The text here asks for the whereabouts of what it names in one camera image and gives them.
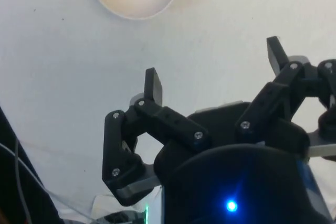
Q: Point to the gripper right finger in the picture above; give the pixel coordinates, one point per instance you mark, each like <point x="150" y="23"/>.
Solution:
<point x="265" y="103"/>

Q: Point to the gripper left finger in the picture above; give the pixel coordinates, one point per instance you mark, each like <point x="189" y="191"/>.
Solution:
<point x="114" y="142"/>

